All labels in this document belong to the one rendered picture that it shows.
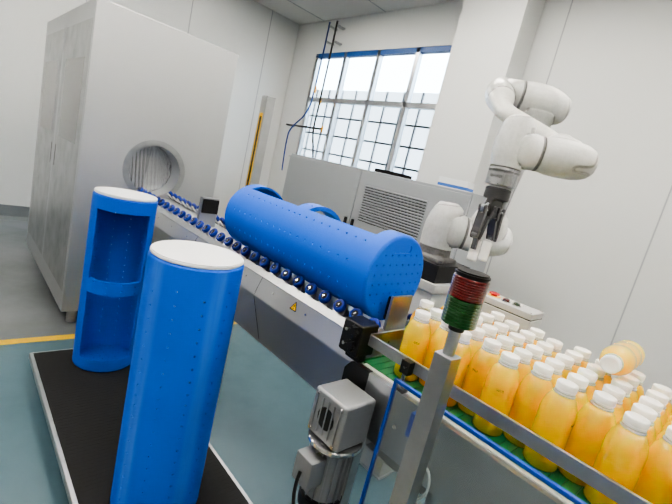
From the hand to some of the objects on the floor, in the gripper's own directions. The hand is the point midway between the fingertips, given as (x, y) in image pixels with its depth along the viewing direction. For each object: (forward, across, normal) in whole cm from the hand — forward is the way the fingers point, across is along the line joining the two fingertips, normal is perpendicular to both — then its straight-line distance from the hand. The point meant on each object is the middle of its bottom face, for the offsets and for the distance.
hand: (479, 251), depth 129 cm
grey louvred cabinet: (+124, -166, -193) cm, 282 cm away
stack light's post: (+124, +53, +26) cm, 137 cm away
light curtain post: (+124, -17, -161) cm, 204 cm away
